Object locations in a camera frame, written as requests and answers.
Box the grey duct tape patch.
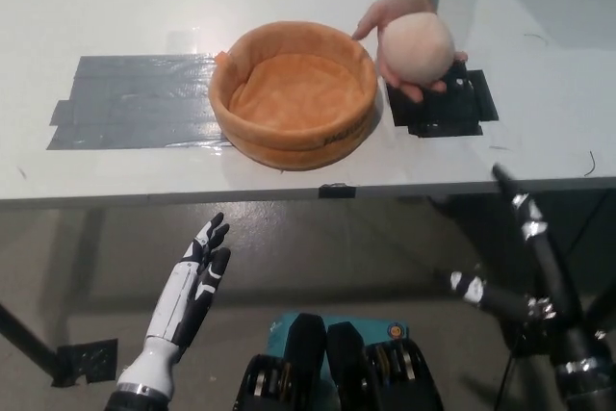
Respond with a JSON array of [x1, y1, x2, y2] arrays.
[[46, 54, 238, 151]]

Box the small black tape strip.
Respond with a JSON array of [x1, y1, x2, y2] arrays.
[[318, 182, 358, 200]]

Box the peach plush dumpling ball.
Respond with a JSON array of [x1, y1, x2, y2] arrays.
[[379, 11, 456, 85]]

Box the robot right black hand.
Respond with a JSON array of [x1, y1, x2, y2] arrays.
[[434, 163, 610, 370]]

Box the teal box with orange sticker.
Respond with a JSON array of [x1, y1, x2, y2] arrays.
[[267, 313, 410, 383]]

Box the orange plush round basket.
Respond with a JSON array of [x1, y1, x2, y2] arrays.
[[208, 19, 378, 172]]

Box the person's bare hand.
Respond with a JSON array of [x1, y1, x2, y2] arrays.
[[350, 0, 470, 104]]

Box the thin black cable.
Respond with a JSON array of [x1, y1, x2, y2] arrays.
[[495, 333, 528, 411]]

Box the small black mounted device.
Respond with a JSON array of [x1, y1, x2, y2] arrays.
[[445, 59, 472, 97]]

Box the black diagonal table leg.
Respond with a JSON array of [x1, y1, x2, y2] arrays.
[[0, 302, 66, 383]]

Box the robot left white hand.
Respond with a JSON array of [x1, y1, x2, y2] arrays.
[[116, 212, 233, 396]]

